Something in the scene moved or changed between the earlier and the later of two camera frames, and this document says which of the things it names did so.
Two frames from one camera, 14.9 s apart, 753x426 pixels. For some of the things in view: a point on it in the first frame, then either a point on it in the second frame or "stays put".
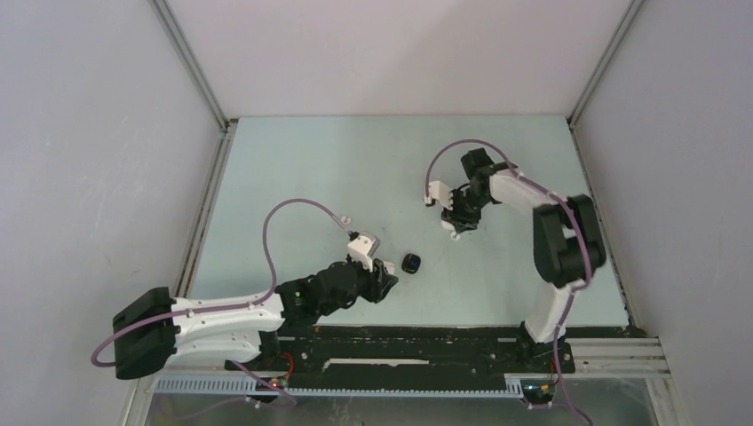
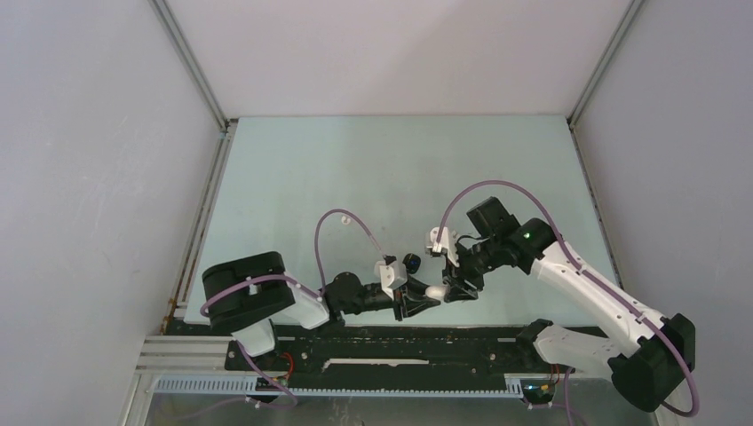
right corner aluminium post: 599,70 stays put
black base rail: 408,358 stays put
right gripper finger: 462,219 to 455,289
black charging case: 410,263 stays put
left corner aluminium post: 227,126 stays put
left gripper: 376,290 to 413,288
